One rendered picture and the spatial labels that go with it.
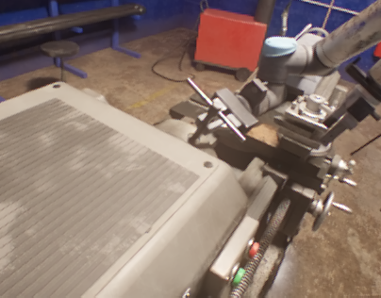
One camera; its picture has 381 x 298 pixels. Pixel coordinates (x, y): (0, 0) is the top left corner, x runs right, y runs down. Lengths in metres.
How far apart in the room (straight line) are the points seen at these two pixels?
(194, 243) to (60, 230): 0.17
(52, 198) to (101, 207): 0.07
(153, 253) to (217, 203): 0.13
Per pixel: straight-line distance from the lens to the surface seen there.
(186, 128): 0.76
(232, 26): 4.02
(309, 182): 1.35
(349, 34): 0.83
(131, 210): 0.39
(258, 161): 1.34
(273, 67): 0.86
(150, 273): 0.36
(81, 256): 0.36
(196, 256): 0.41
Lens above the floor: 1.64
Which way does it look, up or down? 36 degrees down
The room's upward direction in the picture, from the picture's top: 9 degrees clockwise
